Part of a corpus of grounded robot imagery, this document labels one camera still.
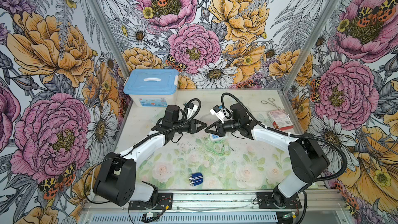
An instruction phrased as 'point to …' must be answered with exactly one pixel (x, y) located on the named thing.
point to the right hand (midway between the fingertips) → (207, 133)
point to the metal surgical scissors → (270, 100)
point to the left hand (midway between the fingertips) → (204, 129)
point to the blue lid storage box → (151, 87)
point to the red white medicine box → (280, 120)
